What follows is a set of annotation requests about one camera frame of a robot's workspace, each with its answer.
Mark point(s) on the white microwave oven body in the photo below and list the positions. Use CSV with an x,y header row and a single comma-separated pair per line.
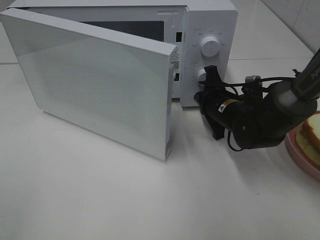
x,y
183,23

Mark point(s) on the white microwave knob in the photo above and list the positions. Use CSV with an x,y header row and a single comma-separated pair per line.
x,y
201,75
210,45

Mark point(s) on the lower white microwave knob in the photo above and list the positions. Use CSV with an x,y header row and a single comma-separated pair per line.
x,y
201,75

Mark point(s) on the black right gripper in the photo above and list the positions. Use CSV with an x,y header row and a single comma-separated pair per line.
x,y
222,109

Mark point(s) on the pink round plate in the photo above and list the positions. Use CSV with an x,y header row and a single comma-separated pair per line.
x,y
299,157

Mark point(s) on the round microwave door button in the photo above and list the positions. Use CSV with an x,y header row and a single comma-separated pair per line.
x,y
197,97

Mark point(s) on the upper white microwave knob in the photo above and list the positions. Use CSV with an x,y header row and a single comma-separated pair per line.
x,y
210,45

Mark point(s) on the white bread sandwich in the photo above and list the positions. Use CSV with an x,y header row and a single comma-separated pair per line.
x,y
308,137

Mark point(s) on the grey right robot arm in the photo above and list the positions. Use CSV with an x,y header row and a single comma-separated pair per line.
x,y
259,112

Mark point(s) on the white microwave door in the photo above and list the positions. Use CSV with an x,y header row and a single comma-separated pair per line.
x,y
110,82

